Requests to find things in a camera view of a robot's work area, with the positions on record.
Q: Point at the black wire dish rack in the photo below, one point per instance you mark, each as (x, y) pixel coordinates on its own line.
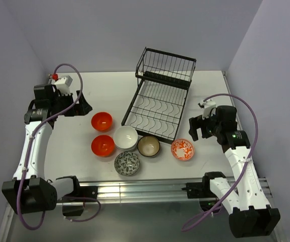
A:
(163, 83)

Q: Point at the aluminium mounting rail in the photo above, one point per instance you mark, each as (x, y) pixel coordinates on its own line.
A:
(145, 191)

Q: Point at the far orange bowl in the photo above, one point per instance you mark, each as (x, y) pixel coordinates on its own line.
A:
(102, 121)

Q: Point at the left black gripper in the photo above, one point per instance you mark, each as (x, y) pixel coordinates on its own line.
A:
(81, 109)

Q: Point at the orange white patterned bowl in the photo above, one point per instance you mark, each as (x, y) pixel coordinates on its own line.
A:
(182, 149)

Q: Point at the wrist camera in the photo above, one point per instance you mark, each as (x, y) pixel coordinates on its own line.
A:
(62, 84)
(207, 107)

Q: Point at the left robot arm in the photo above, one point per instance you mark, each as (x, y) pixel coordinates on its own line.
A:
(28, 191)

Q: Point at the near orange bowl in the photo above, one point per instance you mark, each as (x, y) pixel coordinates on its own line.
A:
(103, 145)

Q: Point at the brown beige bowl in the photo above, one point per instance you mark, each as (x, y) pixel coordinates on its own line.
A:
(148, 146)

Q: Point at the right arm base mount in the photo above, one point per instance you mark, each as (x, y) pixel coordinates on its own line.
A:
(196, 191)

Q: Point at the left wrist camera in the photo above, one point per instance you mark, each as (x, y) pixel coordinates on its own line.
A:
(62, 84)

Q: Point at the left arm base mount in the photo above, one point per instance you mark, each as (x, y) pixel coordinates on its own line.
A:
(74, 207)

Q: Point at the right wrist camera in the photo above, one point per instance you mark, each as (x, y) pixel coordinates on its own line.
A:
(207, 107)

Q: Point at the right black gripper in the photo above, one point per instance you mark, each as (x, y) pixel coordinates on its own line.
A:
(197, 122)

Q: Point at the black white patterned bowl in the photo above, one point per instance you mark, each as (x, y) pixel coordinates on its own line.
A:
(127, 163)

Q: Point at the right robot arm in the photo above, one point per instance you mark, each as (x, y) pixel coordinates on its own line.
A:
(250, 212)

